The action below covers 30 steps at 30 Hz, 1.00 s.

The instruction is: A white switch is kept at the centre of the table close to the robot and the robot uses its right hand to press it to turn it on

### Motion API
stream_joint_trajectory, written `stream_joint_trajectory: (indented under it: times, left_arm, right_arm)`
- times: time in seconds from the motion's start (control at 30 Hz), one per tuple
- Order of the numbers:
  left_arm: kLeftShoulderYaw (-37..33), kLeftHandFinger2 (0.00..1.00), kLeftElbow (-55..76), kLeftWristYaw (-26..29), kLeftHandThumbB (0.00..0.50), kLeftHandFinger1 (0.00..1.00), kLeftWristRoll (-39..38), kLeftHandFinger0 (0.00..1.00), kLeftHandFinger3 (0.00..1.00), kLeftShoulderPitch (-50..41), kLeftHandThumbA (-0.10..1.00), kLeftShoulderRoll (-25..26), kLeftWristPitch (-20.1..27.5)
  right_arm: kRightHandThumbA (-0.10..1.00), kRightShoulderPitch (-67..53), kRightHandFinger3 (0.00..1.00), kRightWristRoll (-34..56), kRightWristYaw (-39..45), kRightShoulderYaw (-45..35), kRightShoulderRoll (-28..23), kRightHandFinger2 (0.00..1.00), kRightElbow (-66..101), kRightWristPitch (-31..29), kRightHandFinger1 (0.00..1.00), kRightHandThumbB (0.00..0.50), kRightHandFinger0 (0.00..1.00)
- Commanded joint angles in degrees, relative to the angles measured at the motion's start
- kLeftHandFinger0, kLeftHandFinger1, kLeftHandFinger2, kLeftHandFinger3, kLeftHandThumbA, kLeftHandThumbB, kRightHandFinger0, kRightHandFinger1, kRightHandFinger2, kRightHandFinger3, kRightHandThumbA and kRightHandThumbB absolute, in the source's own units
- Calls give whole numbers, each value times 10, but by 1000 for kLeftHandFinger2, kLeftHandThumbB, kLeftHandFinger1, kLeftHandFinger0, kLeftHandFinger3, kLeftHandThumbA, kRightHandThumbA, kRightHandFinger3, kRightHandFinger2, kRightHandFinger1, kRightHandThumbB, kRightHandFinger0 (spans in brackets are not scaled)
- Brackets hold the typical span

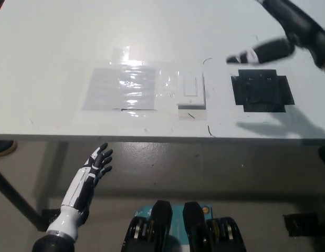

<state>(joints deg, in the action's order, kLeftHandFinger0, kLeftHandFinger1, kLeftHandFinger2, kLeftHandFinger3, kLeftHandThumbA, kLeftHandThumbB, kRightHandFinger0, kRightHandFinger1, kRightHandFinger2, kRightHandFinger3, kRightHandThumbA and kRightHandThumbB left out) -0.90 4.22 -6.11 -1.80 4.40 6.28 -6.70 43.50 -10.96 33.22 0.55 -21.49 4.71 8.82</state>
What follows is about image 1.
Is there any clear plastic tape film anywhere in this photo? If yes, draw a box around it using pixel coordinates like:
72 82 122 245
61 46 181 123

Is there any black tape square patch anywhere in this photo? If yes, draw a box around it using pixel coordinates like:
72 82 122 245
230 68 295 114

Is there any clear plastic sheet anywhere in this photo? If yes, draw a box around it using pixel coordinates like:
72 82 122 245
81 67 159 112

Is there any black diagonal table leg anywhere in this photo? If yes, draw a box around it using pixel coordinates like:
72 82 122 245
0 165 44 232

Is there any dark shoe tan sole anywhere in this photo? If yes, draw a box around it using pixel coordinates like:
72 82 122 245
0 140 18 159

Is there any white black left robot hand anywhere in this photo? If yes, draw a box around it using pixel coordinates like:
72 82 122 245
46 142 114 241

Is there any white rocker wall switch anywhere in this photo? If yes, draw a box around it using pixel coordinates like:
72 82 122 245
176 71 207 111

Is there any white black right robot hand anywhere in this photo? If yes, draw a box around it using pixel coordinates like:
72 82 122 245
226 0 325 70

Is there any grey upright table leg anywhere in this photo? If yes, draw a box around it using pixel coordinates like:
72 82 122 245
48 141 70 212

